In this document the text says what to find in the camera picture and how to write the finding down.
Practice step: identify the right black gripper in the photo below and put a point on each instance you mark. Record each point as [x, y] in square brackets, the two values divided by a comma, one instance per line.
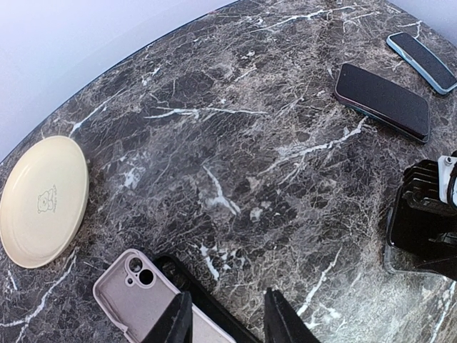
[444, 266]

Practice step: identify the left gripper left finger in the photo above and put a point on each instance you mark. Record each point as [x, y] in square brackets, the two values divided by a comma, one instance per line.
[175, 325]

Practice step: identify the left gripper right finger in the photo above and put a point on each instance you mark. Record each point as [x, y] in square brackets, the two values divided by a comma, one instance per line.
[281, 323]

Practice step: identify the black phone case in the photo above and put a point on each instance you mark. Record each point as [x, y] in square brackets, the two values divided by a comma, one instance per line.
[178, 274]

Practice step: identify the pink silicone phone case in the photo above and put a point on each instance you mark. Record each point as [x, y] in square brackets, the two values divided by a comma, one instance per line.
[133, 293]

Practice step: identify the light blue phone case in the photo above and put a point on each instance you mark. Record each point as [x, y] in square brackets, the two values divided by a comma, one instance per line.
[424, 61]

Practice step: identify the smartphone with silver edge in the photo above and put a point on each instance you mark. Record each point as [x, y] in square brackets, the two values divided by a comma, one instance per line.
[424, 234]

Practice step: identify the dark smartphone on table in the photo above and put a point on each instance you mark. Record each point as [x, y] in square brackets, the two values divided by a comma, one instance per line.
[384, 101]

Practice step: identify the beige round plate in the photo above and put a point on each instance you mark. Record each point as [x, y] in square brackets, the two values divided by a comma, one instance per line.
[43, 202]

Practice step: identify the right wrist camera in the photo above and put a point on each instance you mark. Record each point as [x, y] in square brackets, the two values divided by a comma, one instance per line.
[430, 186]

